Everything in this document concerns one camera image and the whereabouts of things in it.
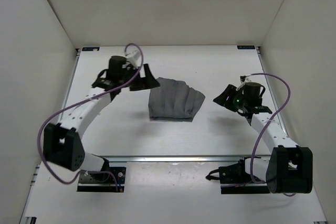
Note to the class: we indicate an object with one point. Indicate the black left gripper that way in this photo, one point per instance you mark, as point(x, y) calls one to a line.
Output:
point(149, 81)

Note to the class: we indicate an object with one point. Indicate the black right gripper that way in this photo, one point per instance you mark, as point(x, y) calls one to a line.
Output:
point(222, 100)

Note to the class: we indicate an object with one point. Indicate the grey pleated skirt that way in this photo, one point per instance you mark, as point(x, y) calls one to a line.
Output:
point(174, 101)

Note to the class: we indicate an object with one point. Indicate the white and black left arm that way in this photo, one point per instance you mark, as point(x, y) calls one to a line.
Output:
point(62, 144)

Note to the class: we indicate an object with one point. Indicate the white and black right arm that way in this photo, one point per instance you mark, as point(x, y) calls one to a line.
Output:
point(289, 168)

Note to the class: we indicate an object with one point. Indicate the blue label sticker right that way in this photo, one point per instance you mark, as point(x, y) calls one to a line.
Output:
point(245, 47)

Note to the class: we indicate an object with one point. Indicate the blue label sticker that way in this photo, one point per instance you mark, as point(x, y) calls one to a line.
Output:
point(245, 47)
point(90, 49)

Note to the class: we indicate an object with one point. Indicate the blue label sticker left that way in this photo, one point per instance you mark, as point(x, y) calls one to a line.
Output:
point(90, 49)

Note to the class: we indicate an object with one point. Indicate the white front cover board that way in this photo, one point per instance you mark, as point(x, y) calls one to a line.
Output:
point(166, 193)

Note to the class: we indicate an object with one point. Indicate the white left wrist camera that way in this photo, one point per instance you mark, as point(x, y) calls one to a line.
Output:
point(132, 57)

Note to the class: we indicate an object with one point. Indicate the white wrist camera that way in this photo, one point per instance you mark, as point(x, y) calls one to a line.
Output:
point(132, 57)
point(243, 80)

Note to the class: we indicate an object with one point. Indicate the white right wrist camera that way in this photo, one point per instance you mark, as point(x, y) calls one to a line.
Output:
point(243, 80)

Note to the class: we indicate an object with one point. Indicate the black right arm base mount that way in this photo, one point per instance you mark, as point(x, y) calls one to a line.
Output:
point(235, 181)

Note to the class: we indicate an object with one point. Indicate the aluminium table edge rail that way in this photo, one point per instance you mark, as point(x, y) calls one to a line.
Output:
point(175, 158)

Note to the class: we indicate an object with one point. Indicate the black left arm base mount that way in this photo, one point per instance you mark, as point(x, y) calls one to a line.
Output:
point(104, 183)

